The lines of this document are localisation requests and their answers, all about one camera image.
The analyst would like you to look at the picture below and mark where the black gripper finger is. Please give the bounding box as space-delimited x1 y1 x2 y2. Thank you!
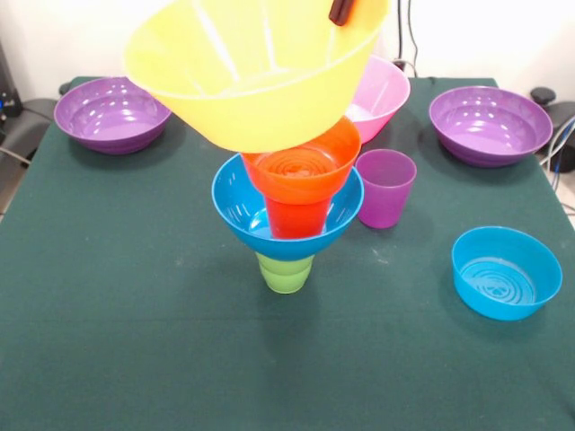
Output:
328 0 358 27

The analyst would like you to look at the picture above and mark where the yellow plastic bowl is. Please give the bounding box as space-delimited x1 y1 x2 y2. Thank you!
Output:
123 0 391 154

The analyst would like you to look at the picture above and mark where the orange plastic bowl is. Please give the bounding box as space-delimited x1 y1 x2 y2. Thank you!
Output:
241 115 362 205

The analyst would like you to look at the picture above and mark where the orange plastic cup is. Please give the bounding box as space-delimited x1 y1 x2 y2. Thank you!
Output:
264 196 333 240

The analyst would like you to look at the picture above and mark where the deep blue plastic bowl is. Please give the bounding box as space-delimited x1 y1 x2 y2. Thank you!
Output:
211 153 365 262

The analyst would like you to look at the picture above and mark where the pink plastic bowl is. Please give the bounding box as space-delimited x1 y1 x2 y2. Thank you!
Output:
348 54 411 145

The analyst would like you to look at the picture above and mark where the purple plastic bowl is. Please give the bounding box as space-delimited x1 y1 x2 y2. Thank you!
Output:
428 85 554 168
53 76 173 156

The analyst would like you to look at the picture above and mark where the purple plastic cup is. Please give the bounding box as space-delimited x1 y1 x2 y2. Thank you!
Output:
358 148 418 230

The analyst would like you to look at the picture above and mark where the black round knob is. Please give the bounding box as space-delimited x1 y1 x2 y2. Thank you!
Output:
529 87 558 108

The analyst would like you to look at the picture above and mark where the green plastic cup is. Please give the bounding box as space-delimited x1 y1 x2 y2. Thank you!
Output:
254 250 315 295

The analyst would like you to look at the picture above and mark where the low blue plastic bowl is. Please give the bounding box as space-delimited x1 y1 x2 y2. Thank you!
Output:
451 225 563 321

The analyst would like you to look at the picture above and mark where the black device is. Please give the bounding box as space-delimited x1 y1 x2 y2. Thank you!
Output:
0 42 23 121

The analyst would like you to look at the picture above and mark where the dark green table cloth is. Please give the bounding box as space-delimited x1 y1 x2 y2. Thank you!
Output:
0 75 575 431

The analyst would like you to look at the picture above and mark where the black wall cable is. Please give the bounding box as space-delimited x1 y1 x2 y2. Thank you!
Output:
396 0 404 62

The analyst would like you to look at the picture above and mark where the grey wall cable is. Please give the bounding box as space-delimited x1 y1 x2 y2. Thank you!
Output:
406 0 420 71

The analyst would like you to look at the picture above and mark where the white cable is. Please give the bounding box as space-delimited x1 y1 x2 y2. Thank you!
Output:
0 145 31 166
538 116 575 168

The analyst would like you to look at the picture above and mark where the blue cable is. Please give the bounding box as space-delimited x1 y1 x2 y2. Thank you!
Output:
550 114 575 175

